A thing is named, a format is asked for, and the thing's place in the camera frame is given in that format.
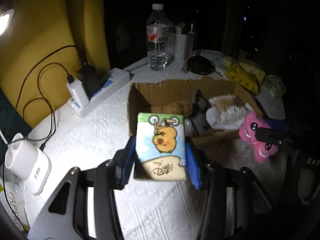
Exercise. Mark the white power strip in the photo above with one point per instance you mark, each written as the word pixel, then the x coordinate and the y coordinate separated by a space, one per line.
pixel 112 80

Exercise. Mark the pink plush toy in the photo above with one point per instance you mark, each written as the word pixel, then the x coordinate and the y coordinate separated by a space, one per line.
pixel 247 127

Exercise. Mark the dark green curtain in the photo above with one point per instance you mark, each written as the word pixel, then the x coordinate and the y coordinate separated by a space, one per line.
pixel 10 120

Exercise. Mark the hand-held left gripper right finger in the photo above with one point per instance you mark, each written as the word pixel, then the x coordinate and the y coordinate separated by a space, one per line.
pixel 194 172

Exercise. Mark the grey dotted glove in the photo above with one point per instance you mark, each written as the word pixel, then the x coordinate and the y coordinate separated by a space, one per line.
pixel 200 123

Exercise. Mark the yellow packet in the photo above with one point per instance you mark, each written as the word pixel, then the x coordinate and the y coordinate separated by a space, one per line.
pixel 242 77

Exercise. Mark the brown plush bear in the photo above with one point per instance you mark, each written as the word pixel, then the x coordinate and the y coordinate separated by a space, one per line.
pixel 177 107

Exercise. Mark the cardboard box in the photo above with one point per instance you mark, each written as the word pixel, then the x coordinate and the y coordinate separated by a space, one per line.
pixel 160 92

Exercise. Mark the yellow curtain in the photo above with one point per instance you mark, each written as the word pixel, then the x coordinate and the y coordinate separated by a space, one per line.
pixel 50 17

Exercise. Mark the black round pan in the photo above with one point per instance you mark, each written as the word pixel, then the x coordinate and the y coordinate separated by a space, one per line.
pixel 201 65

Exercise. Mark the white printed paper bag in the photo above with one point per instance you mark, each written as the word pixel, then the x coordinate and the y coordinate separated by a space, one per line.
pixel 15 205

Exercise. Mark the white charger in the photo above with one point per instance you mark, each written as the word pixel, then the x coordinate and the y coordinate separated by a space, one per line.
pixel 77 92

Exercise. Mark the white crumpled cloth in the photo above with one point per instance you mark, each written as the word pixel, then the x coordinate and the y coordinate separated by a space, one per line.
pixel 222 61

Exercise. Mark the pale yellow tissue pack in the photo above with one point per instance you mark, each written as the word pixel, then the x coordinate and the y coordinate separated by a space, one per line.
pixel 253 70

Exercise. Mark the clear water bottle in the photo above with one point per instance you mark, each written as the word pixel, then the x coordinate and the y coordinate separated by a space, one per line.
pixel 158 37

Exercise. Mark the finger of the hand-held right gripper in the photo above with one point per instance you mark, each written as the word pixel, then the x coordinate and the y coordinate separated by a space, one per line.
pixel 277 125
pixel 271 136

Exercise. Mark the white perforated pen holder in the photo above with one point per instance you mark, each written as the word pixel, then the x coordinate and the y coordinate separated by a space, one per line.
pixel 178 45

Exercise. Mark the black power adapter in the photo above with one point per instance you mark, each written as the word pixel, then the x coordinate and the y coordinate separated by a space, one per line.
pixel 90 80

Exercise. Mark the crumpled plastic bag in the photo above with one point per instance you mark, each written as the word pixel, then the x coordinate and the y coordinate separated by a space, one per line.
pixel 273 86

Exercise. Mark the white brush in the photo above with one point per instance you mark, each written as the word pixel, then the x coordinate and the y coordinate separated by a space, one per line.
pixel 225 102

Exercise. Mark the cartoon printed tissue packet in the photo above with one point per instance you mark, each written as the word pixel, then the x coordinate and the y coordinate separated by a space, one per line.
pixel 160 147

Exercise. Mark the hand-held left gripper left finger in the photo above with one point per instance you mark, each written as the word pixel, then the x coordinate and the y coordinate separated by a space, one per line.
pixel 126 170

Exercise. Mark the white desk lamp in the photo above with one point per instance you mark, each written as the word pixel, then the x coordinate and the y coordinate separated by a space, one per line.
pixel 27 160

